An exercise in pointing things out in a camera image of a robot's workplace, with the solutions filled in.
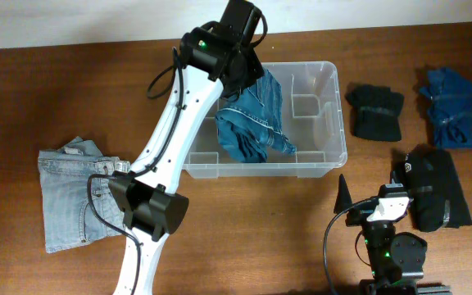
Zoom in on clear plastic storage bin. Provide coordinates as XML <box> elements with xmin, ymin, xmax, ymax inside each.
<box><xmin>183</xmin><ymin>61</ymin><xmax>347</xmax><ymax>179</ymax></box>

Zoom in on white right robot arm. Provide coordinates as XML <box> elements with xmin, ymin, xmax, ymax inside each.
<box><xmin>324</xmin><ymin>175</ymin><xmax>452</xmax><ymax>295</ymax></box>

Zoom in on dark blue jeans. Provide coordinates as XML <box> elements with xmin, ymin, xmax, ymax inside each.
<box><xmin>215</xmin><ymin>70</ymin><xmax>297</xmax><ymax>163</ymax></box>

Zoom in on large black folded garment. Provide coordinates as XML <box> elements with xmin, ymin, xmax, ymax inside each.
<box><xmin>393</xmin><ymin>149</ymin><xmax>472</xmax><ymax>232</ymax></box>

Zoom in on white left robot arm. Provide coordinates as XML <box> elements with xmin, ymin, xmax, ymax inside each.
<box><xmin>107</xmin><ymin>1</ymin><xmax>266</xmax><ymax>294</ymax></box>

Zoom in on small black garment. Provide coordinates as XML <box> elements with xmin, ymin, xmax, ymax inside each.
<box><xmin>346</xmin><ymin>84</ymin><xmax>404</xmax><ymax>142</ymax></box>

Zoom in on blue garment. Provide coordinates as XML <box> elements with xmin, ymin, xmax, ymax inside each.
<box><xmin>420</xmin><ymin>67</ymin><xmax>472</xmax><ymax>149</ymax></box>

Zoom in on light blue jeans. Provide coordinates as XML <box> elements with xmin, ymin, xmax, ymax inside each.
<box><xmin>38</xmin><ymin>137</ymin><xmax>130</xmax><ymax>253</ymax></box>

